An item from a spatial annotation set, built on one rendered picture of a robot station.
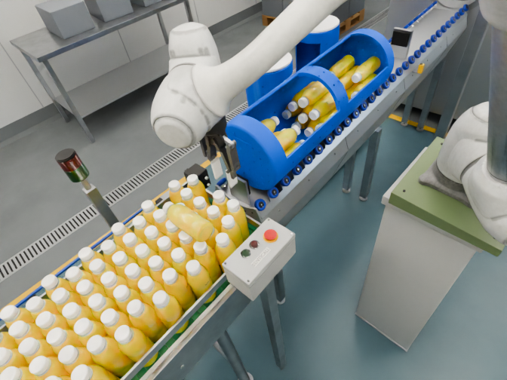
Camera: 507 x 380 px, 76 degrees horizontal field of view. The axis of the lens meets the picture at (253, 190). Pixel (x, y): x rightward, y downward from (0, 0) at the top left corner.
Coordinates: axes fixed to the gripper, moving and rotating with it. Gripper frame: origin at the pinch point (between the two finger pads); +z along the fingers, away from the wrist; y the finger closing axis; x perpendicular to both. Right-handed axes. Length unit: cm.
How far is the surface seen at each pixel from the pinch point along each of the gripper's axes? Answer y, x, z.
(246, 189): 4.8, -10.9, 19.6
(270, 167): -2.5, -17.1, 9.4
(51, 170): 250, 14, 121
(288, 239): -24.0, 1.4, 11.5
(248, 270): -21.5, 15.4, 11.5
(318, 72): 8, -60, -2
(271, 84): 51, -81, 25
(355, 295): -30, -48, 121
